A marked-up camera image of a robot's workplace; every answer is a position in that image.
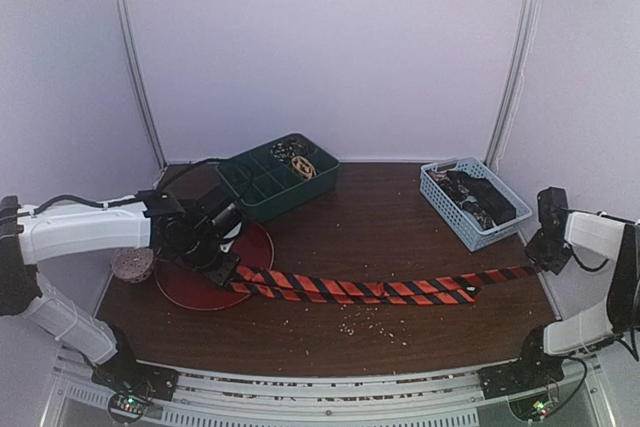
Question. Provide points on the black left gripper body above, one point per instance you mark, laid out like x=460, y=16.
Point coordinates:
x=199, y=254

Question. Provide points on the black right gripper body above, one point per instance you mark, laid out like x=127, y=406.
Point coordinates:
x=541, y=254

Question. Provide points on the orange navy striped tie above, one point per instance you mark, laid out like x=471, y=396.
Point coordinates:
x=447, y=290

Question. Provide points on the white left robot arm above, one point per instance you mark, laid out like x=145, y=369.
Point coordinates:
x=197, y=234

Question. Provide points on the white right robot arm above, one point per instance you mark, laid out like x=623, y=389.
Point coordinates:
x=598, y=244

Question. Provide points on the red round tray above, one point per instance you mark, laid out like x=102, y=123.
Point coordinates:
x=190, y=290

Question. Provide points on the plain black tie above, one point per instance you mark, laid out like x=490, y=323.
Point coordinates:
x=499, y=209

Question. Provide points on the light blue perforated basket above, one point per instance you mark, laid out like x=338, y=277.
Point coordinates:
x=461, y=222

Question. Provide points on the dark green divided organizer box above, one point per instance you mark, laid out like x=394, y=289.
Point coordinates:
x=267, y=188

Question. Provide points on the black white rolled tie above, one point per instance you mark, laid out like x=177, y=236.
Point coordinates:
x=286, y=149

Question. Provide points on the tan patterned rolled tie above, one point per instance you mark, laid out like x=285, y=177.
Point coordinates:
x=303, y=167

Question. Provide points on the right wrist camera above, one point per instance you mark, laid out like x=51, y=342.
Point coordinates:
x=553, y=209

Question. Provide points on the right aluminium frame post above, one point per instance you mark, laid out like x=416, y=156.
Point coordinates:
x=514, y=81

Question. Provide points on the aluminium frame post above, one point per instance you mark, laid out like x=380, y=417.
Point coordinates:
x=514, y=81
x=137, y=82

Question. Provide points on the left aluminium frame post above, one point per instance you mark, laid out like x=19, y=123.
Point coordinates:
x=137, y=82

